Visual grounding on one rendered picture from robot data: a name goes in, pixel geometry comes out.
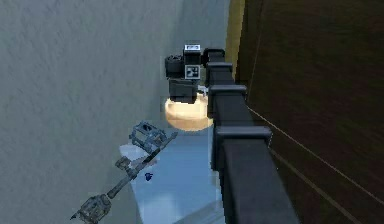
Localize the pale blue glossy table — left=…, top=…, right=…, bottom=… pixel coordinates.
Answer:
left=119, top=127, right=228, bottom=224

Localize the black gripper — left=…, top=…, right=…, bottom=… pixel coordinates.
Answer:
left=164, top=54, right=199, bottom=104

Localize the dark brown wooden cupboard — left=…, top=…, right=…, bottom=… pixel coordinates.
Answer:
left=234, top=0, right=384, bottom=224

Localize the yellow upright board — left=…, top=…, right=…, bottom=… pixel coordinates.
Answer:
left=225, top=0, right=247, bottom=80

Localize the tan round pot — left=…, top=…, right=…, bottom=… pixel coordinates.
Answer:
left=164, top=93, right=215, bottom=132

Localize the grey metal bar frame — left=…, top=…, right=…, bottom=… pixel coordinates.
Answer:
left=69, top=120, right=179, bottom=224

